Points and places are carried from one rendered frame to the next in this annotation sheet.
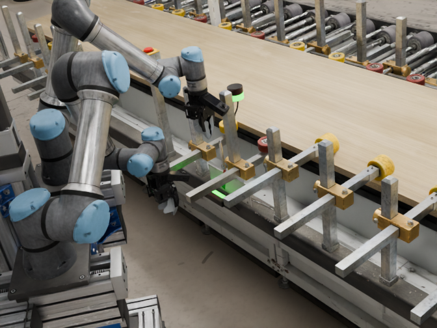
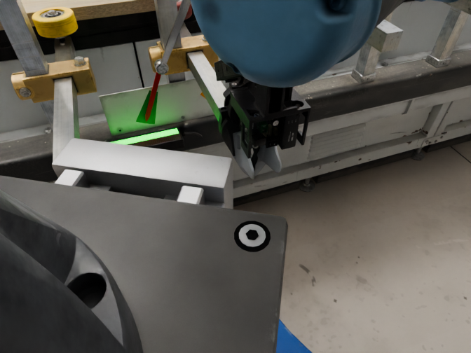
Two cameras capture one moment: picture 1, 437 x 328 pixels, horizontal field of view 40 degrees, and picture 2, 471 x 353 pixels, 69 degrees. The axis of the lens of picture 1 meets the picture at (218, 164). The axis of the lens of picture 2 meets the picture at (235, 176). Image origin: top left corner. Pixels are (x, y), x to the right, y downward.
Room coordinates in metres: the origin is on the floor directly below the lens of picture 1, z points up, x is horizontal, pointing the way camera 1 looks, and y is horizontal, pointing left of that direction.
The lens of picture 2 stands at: (1.79, 0.54, 1.17)
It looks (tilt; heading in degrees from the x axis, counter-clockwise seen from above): 46 degrees down; 284
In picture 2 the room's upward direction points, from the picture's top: straight up
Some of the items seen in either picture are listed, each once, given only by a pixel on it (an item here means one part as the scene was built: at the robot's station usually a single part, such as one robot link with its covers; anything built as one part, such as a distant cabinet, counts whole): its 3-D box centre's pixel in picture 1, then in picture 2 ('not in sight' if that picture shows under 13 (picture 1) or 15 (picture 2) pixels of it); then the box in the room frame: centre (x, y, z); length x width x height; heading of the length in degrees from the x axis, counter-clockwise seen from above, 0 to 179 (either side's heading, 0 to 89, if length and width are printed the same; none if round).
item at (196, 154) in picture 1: (194, 155); (66, 94); (2.22, 0.09, 0.83); 0.43 x 0.03 x 0.04; 124
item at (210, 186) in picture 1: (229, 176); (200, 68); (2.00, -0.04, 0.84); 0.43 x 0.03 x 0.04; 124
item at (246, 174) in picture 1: (239, 166); (183, 54); (2.05, -0.08, 0.85); 0.13 x 0.06 x 0.05; 34
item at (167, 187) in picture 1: (160, 183); (264, 91); (1.84, 0.21, 0.97); 0.09 x 0.08 x 0.12; 124
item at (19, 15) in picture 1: (30, 49); not in sight; (3.73, 1.05, 0.90); 0.03 x 0.03 x 0.48; 34
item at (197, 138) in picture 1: (196, 136); (31, 56); (2.28, 0.07, 0.89); 0.03 x 0.03 x 0.48; 34
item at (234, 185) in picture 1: (229, 184); (167, 105); (2.08, -0.03, 0.75); 0.26 x 0.01 x 0.10; 34
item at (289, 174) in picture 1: (280, 167); not in sight; (1.85, -0.22, 0.95); 0.13 x 0.06 x 0.05; 34
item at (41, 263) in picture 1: (45, 248); not in sight; (1.40, 0.52, 1.09); 0.15 x 0.15 x 0.10
